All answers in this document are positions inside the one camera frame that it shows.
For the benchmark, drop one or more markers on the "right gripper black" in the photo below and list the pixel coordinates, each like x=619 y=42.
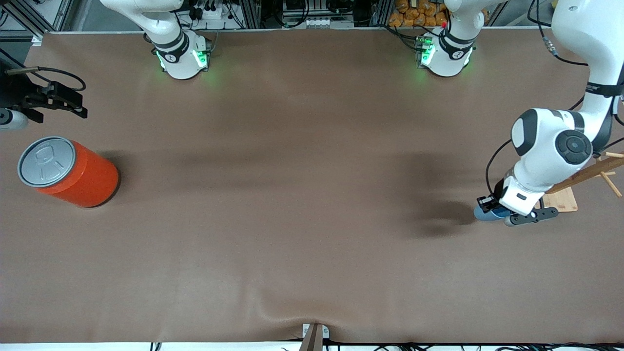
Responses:
x=15 y=92

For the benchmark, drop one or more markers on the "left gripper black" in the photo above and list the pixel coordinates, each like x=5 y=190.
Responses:
x=498 y=189

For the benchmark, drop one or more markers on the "light blue cup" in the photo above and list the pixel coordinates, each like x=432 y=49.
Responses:
x=485 y=216

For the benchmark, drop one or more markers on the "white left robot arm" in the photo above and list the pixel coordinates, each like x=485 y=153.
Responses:
x=538 y=163

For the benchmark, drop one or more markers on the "wooden mug tree stand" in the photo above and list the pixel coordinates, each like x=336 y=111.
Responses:
x=563 y=201

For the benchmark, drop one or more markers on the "orange can with grey lid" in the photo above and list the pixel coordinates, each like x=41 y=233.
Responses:
x=83 y=178

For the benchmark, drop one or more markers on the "white power strip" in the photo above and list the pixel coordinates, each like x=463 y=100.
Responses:
x=210 y=13

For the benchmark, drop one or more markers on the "pile of orange bread pieces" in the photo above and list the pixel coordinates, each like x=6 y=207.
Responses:
x=414 y=13

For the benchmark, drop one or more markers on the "metal table edge clamp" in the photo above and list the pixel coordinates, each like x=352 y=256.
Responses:
x=314 y=336

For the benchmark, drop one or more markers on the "brown table cover mat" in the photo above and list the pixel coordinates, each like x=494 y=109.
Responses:
x=243 y=253

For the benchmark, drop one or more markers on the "white connector block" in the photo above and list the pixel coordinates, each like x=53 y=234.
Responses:
x=324 y=22

